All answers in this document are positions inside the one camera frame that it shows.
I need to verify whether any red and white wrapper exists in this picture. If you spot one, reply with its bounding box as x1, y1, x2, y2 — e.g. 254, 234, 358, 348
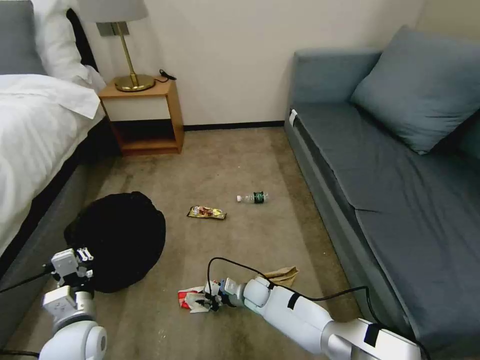
177, 281, 222, 314

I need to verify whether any metal wall switch plate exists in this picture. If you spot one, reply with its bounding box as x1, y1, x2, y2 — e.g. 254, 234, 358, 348
95, 21, 131, 38

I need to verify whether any white duvet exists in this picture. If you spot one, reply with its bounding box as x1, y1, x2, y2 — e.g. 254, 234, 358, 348
0, 73, 108, 260

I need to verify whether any black cord on nightstand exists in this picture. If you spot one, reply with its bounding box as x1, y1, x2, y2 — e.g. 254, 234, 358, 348
152, 68, 178, 85

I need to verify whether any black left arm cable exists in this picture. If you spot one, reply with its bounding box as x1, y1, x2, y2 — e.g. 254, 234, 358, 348
0, 263, 57, 294

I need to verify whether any brass table lamp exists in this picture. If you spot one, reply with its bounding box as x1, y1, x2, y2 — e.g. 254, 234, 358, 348
76, 0, 157, 93

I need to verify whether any brown paper bag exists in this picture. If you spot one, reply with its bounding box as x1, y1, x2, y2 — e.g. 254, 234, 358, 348
261, 265, 300, 289

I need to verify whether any dark baseboard strip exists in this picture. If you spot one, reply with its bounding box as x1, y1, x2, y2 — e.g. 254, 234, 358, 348
182, 120, 287, 132

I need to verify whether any wooden nightstand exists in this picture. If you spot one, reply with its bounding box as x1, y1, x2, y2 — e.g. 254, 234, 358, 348
98, 79, 185, 158

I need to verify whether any clear plastic bottle green label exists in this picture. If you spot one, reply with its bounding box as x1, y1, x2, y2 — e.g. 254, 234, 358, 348
236, 191, 270, 205

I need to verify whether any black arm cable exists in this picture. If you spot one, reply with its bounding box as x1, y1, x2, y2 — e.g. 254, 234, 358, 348
0, 263, 57, 294
205, 256, 421, 344

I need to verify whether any blue-grey sofa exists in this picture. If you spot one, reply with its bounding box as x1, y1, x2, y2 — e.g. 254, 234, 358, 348
283, 25, 480, 355

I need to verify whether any grey bed base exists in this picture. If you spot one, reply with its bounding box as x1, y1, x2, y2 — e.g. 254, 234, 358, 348
0, 112, 125, 340

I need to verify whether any grey padded headboard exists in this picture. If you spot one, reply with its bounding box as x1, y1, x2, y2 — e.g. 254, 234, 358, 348
0, 0, 47, 77

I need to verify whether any white pillow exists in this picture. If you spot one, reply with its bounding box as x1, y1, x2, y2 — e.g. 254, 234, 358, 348
29, 0, 108, 92

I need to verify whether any yellow snack wrapper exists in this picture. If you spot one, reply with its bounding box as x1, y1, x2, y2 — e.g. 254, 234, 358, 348
186, 204, 229, 221

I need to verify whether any black headboard panel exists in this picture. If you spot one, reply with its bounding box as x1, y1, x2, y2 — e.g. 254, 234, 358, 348
66, 7, 100, 73

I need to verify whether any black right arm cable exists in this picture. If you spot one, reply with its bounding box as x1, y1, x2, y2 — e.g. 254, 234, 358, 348
205, 256, 421, 344

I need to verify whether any blue-grey cushion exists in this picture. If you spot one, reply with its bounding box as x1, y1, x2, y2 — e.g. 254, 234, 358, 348
350, 25, 480, 156

